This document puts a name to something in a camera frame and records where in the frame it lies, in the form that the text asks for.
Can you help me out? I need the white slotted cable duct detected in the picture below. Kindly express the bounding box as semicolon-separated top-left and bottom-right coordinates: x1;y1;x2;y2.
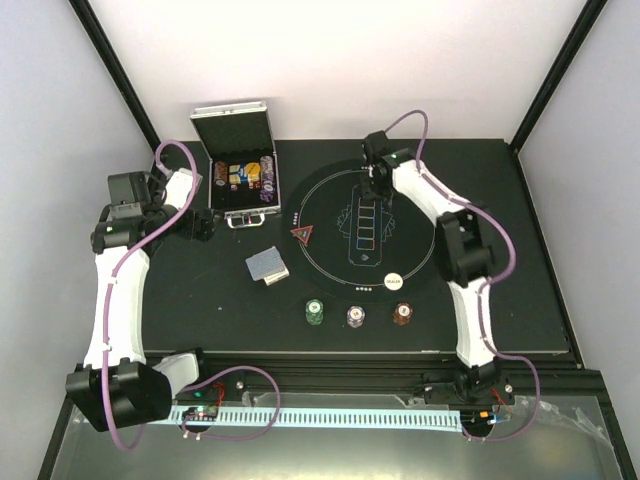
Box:
162;406;462;433

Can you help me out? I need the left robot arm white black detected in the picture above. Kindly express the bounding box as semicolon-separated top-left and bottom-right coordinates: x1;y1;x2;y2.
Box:
65;168;215;432

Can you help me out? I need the controller board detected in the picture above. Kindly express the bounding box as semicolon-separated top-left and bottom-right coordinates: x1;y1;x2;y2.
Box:
460;410;512;425
182;405;219;422

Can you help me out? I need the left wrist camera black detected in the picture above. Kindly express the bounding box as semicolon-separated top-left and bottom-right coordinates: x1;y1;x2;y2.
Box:
107;171;152;220

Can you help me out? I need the purple chip row in case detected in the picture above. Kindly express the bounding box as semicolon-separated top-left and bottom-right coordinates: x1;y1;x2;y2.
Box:
260;156;277;204

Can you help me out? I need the left controller board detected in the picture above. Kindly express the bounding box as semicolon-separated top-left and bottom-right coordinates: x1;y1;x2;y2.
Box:
182;405;219;422

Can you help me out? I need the blue yellow card box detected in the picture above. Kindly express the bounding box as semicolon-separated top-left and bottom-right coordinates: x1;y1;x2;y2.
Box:
228;163;261;185

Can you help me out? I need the blue white poker chip stack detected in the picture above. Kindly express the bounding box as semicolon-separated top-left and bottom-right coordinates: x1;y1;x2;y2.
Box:
346;306;366;328

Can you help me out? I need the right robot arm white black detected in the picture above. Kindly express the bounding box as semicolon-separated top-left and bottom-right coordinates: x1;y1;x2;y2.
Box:
362;131;499;403

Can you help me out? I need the black frame post left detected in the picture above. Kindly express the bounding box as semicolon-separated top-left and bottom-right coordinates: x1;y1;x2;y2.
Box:
69;0;161;151

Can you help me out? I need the right controller board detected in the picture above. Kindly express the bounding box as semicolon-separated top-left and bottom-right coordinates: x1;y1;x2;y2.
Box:
460;410;512;425

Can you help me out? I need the brown chip row in case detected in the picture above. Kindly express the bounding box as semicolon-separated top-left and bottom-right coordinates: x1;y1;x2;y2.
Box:
213;161;229;187

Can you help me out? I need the blue patterned card deck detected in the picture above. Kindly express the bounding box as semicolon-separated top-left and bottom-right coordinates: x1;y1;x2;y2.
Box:
245;246;287;281

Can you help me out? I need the brown poker chip stack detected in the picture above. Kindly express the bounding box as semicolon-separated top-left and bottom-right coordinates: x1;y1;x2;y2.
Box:
392;302;413;326

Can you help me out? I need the black aluminium mounting rail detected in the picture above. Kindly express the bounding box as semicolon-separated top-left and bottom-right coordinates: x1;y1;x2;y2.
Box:
201;352;609;401

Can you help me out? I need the red triangular all-in marker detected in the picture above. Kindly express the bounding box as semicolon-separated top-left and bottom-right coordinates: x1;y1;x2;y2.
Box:
290;225;313;245

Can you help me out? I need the black frame post right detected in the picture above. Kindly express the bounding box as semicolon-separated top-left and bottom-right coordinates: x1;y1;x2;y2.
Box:
510;0;608;154

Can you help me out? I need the white playing card box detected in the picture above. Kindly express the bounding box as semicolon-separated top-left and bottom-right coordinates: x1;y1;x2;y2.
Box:
263;270;289;286

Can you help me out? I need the white dealer button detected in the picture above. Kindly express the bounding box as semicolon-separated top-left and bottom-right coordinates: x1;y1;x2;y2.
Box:
384;273;404;291

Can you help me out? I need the round black poker mat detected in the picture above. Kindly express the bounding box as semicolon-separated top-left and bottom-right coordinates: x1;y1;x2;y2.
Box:
282;160;444;303

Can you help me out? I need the green poker chip stack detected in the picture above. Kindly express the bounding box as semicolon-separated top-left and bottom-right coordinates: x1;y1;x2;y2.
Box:
305;299;324;326

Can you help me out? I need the yellow big blind button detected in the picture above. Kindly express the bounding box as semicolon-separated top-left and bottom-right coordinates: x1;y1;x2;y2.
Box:
245;162;261;181

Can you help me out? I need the aluminium poker case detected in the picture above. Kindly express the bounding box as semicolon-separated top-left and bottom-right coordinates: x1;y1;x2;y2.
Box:
190;100;281;229

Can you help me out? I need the black frame post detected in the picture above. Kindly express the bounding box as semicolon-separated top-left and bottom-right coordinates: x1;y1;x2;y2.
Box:
510;0;608;154
69;0;161;151

